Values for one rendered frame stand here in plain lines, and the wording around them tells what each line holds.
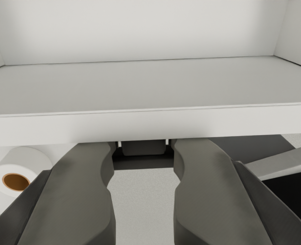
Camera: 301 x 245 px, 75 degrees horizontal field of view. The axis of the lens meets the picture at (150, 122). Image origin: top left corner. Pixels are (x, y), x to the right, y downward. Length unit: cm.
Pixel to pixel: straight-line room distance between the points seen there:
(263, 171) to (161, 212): 142
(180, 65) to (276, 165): 32
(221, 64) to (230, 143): 40
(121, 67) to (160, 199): 153
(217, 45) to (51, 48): 14
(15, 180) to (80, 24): 27
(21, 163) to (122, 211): 147
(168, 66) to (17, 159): 26
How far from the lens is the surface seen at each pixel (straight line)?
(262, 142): 54
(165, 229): 199
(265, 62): 18
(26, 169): 33
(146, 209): 174
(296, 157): 45
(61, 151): 34
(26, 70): 18
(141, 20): 17
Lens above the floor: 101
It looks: 59 degrees down
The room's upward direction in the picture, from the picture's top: 176 degrees clockwise
